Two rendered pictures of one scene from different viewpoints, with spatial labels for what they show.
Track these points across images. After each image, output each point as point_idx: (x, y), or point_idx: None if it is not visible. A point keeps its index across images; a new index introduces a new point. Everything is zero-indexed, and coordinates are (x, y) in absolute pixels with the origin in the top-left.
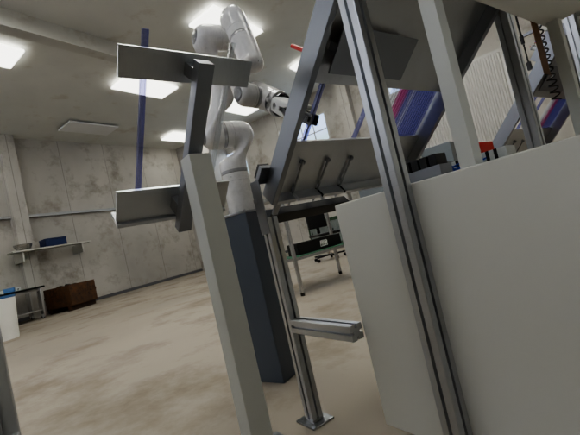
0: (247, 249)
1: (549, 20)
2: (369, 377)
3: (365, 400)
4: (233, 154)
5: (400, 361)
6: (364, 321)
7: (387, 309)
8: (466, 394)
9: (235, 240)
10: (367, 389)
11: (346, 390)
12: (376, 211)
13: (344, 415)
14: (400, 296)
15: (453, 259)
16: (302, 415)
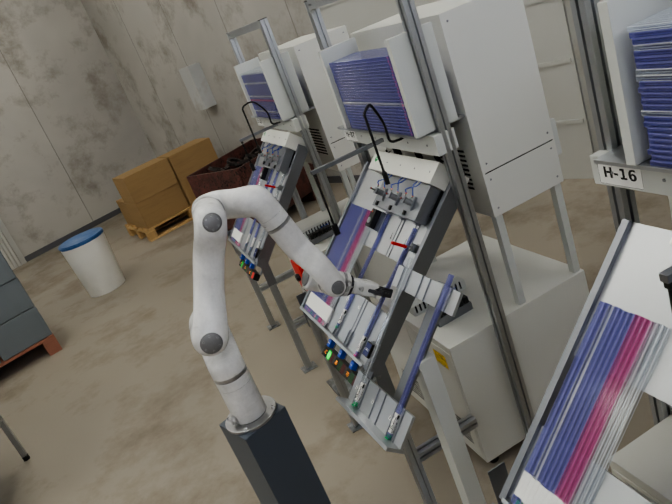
0: (293, 444)
1: None
2: (391, 479)
3: None
4: (231, 350)
5: (495, 417)
6: (472, 411)
7: (487, 393)
8: None
9: (276, 444)
10: (410, 482)
11: (402, 495)
12: (480, 341)
13: (440, 497)
14: (495, 381)
15: (521, 347)
16: None
